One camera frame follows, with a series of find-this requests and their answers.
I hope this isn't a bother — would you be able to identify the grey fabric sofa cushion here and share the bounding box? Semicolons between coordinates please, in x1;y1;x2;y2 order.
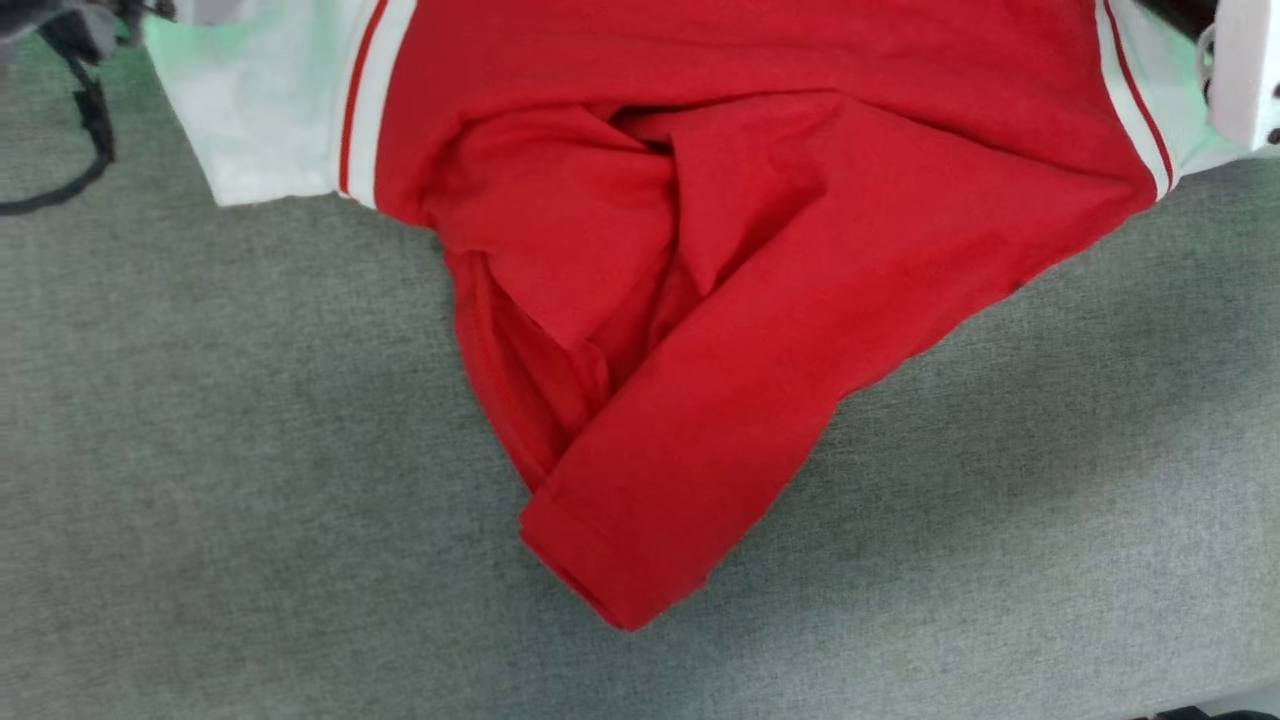
0;35;1280;720

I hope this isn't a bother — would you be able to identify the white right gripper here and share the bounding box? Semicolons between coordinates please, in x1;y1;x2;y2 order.
1203;0;1280;153

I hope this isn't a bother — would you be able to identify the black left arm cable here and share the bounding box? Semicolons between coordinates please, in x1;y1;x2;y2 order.
0;18;117;217

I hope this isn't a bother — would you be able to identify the red basketball jersey number 23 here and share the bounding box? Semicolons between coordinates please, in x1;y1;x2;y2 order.
143;0;1263;633

